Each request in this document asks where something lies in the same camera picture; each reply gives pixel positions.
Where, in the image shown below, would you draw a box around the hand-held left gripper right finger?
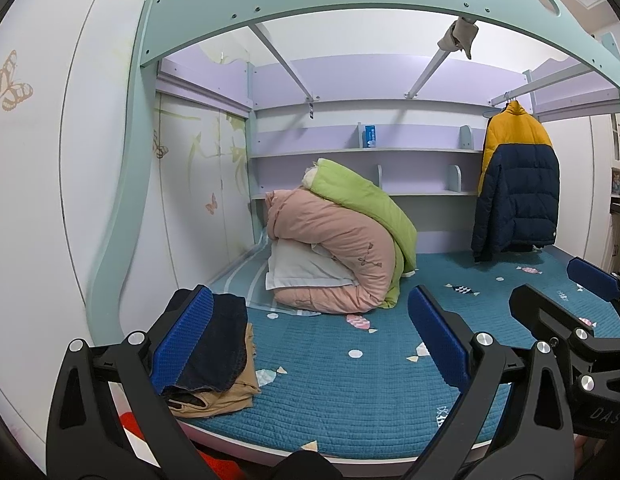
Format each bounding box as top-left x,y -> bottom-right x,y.
405,285 -> 576,480

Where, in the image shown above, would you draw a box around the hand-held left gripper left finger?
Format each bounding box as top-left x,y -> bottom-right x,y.
45,285 -> 214,480

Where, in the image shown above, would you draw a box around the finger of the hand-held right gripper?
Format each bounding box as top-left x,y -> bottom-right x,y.
566,256 -> 620,306
508,284 -> 598,348

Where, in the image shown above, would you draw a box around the dark blue jeans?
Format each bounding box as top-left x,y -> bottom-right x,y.
160,287 -> 251,396

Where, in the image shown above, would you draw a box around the light blue striped sheet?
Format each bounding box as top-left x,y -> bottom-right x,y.
210,237 -> 321,318

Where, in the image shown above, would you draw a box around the khaki pants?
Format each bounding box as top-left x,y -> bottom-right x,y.
167,322 -> 262,418

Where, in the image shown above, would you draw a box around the teal fish print bed mat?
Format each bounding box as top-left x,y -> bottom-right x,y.
190,245 -> 620,461

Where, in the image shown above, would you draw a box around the white wardrobe with butterfly stickers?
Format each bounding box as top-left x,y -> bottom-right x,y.
152,90 -> 253,281

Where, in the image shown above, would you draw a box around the white cabinet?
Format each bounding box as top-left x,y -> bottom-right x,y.
609,110 -> 620,201

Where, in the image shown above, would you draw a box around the navy and yellow puffer jacket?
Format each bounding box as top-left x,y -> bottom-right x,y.
471,100 -> 561,263

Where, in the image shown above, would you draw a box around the white pillow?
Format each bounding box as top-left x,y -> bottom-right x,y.
265,240 -> 363,291

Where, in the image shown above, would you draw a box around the pink quilt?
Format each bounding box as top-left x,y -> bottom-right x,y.
264,187 -> 406,316

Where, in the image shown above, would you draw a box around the green quilt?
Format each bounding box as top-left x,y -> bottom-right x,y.
302,158 -> 418,308

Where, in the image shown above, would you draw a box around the grey cloth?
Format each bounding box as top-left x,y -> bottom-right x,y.
436,16 -> 478,61

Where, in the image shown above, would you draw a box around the white clothes rail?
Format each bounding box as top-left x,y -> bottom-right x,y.
490,75 -> 620,107

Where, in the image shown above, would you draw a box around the purple wall shelf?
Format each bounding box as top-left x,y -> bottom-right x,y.
247,55 -> 536,256

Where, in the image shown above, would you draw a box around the butterfly wall sticker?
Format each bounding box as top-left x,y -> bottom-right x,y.
0,50 -> 35,112

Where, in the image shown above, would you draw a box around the teal bunk bed frame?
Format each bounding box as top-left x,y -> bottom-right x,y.
85,0 -> 620,351

